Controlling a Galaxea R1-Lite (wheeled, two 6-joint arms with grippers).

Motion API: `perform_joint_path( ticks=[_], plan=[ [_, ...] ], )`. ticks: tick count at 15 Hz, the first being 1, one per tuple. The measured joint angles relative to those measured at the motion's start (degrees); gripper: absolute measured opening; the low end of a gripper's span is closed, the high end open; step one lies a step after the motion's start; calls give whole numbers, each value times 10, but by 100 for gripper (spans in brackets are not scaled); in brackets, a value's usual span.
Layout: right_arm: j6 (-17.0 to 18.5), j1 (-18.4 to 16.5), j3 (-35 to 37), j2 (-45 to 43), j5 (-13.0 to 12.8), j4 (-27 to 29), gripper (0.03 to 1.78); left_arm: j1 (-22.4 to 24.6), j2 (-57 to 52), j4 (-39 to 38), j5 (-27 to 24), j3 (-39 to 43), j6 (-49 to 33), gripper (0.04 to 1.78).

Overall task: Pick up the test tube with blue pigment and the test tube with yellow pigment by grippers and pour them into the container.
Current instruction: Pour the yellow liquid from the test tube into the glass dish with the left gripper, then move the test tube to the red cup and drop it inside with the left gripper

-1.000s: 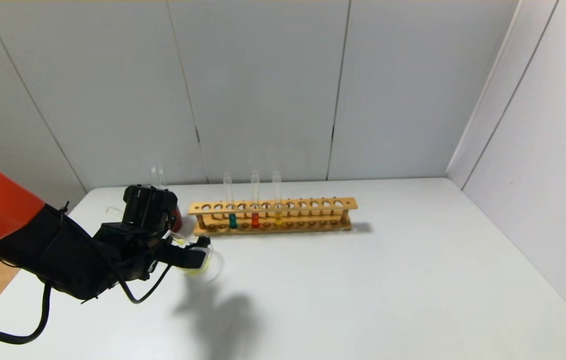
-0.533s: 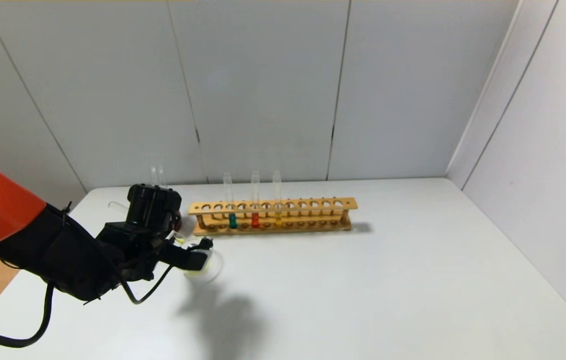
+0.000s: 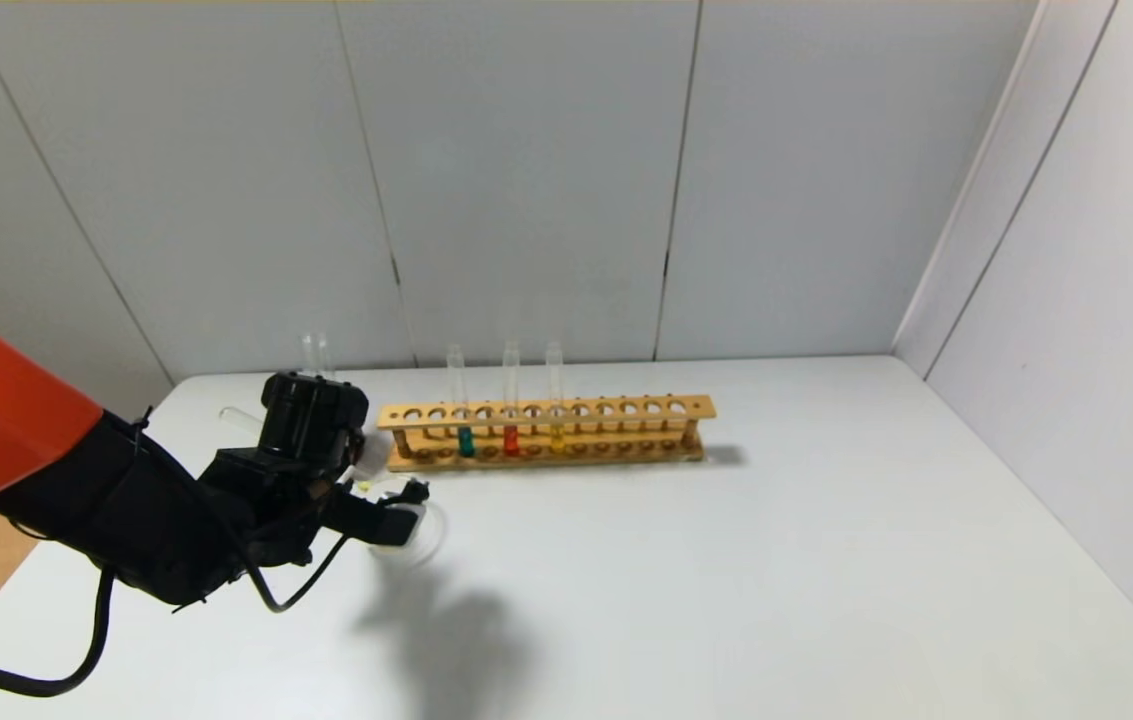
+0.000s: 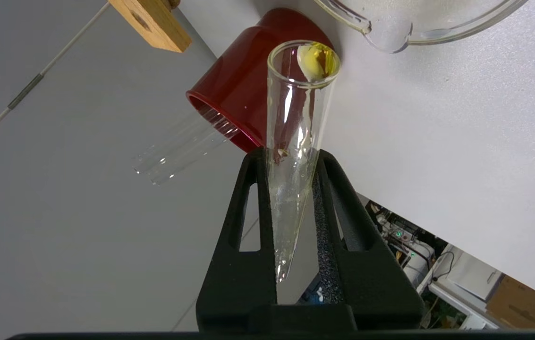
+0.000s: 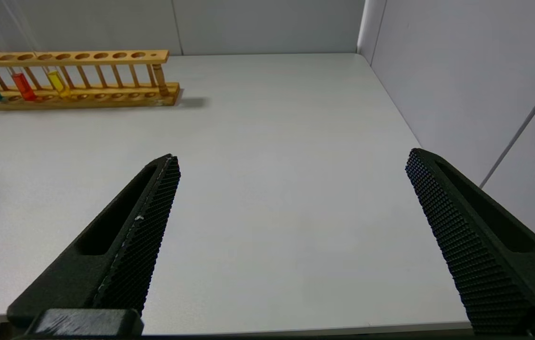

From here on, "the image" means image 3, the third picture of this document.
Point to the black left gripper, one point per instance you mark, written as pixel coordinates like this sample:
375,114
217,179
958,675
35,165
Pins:
296,505

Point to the test tube with yellow pigment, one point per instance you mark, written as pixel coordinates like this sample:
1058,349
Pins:
236,414

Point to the test tube with blue pigment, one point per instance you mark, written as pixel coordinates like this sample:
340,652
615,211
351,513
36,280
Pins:
466,442

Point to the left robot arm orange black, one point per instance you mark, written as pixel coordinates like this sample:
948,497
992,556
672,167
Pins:
6,420

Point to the test tube with red pigment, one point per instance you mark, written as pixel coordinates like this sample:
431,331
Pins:
511,441

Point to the test tube with amber pigment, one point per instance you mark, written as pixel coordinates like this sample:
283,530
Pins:
557,437

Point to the wooden test tube rack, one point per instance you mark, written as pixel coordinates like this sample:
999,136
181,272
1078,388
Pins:
626,457

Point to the clear glass dish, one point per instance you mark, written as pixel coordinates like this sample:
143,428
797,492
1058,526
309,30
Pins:
431,540

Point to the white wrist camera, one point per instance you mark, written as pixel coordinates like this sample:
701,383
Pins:
396,527

